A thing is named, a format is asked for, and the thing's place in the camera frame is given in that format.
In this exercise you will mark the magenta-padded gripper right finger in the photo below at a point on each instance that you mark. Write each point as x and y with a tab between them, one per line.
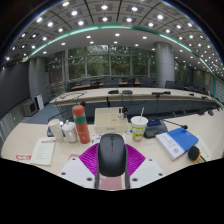
150	170

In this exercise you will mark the red and white pamphlet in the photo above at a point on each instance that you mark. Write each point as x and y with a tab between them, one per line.
23	157

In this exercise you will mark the cream booklet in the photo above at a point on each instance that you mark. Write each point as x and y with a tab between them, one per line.
206	150

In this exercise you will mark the red bottle with green band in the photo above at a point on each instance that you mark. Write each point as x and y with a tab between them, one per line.
81	126

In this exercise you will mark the white standing panel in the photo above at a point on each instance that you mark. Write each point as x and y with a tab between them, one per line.
39	101

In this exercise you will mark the stack of white paper cups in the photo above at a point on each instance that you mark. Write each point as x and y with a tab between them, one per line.
56	130

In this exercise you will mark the ceiling lights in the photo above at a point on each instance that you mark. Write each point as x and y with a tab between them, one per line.
104	7

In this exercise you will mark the black computer mouse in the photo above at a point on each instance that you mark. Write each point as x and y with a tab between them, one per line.
111	155

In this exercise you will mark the blue and white book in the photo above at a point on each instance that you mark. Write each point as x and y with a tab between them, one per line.
176	141

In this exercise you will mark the white lidded mug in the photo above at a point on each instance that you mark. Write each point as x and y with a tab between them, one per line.
70	132

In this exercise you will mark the white printed leaflet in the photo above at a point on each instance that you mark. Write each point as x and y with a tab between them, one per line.
43	150

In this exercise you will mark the green printed cup with straw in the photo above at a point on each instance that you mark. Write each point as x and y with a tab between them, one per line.
138	129

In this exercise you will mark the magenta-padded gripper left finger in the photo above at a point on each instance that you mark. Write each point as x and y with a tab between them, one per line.
71	170

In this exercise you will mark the long curved conference desk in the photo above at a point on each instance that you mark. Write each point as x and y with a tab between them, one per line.
140	96

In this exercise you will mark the dark office chairs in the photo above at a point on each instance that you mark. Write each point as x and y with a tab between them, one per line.
111	83

